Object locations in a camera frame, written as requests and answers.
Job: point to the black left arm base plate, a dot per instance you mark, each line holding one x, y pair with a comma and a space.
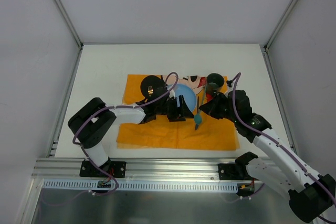
115, 168

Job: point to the left aluminium frame post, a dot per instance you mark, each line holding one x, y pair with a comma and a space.
66, 18

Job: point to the dark green mug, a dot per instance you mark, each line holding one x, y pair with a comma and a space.
214, 83

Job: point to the light blue plate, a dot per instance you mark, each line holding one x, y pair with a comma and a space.
187, 93

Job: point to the aluminium front rail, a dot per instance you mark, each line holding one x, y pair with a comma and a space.
139, 169

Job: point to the gold fork green handle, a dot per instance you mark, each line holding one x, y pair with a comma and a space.
150, 90

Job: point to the aluminium frame post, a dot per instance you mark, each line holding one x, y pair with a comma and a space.
66, 18
280, 24

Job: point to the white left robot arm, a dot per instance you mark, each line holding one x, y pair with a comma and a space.
91, 123

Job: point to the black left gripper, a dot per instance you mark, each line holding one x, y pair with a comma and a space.
177, 108

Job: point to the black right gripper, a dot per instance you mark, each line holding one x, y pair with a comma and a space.
215, 107

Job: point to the teal plastic spoon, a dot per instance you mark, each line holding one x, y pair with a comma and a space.
202, 100

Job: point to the right aluminium frame post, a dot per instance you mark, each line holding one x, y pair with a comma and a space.
280, 24

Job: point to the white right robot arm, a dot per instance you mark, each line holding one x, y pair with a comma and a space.
308, 193

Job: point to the orange cartoon cloth placemat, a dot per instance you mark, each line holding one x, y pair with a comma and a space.
211, 135

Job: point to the blue plastic knife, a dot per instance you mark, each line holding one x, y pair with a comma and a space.
197, 117

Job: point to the white slotted cable duct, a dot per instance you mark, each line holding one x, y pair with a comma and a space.
81, 184

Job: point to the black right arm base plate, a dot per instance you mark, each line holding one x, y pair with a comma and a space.
230, 171

